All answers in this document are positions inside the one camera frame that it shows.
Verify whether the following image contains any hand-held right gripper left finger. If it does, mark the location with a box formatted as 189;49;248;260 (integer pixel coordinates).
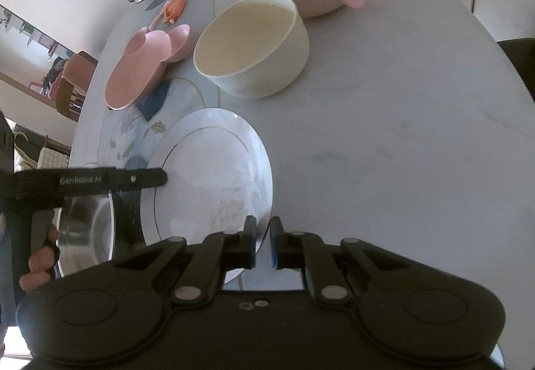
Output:
108;215;257;308

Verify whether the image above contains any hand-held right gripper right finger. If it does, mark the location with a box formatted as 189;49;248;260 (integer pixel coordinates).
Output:
270;216;423;308

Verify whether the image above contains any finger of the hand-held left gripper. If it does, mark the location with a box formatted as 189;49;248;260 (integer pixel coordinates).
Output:
111;167;169;192

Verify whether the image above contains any stainless steel bowl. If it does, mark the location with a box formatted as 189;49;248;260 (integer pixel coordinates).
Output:
56;190;116;278

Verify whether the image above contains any white plate with thin rim line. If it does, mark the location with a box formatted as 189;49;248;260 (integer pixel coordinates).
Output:
141;107;273;291

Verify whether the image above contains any pink mouse-shaped plate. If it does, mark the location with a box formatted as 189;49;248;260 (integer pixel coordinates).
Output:
104;24;193;111

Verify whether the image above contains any cream round bowl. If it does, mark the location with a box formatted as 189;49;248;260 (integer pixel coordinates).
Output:
193;0;310;99

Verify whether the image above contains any person's left hand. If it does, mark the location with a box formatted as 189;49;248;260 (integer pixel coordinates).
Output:
19;228;62;294

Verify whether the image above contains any chair with cream cushion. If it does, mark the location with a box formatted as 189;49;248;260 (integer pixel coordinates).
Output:
37;136;73;170

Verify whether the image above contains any wooden chair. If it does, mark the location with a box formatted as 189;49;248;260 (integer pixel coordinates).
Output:
56;51;99;122

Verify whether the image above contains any pink cloth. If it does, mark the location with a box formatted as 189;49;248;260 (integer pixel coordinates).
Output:
62;52;99;93

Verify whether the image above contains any pink pen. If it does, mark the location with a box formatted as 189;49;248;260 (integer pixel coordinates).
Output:
149;2;169;31

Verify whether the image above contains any orange correction tape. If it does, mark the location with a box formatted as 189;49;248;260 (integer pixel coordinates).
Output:
163;0;187;25

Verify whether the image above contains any dark chair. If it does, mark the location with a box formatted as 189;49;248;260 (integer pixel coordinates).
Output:
497;39;535;105

